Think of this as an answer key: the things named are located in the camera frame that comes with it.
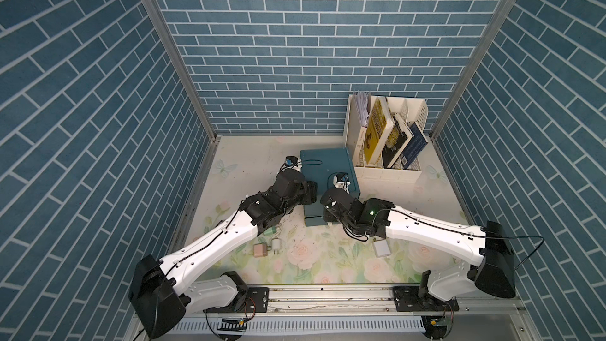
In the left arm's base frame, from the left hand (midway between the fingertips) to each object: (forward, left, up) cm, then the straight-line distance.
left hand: (317, 187), depth 76 cm
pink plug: (-13, +20, -20) cm, 31 cm away
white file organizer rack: (+41, -43, 0) cm, 59 cm away
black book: (+27, -35, -5) cm, 44 cm away
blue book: (+26, -43, -9) cm, 51 cm away
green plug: (-7, +17, -19) cm, 27 cm away
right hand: (-5, -3, -5) cm, 7 cm away
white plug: (-12, +14, -19) cm, 27 cm away
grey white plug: (-13, -24, -20) cm, 34 cm away
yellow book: (+27, -25, +2) cm, 37 cm away
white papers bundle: (+34, -18, +9) cm, 39 cm away
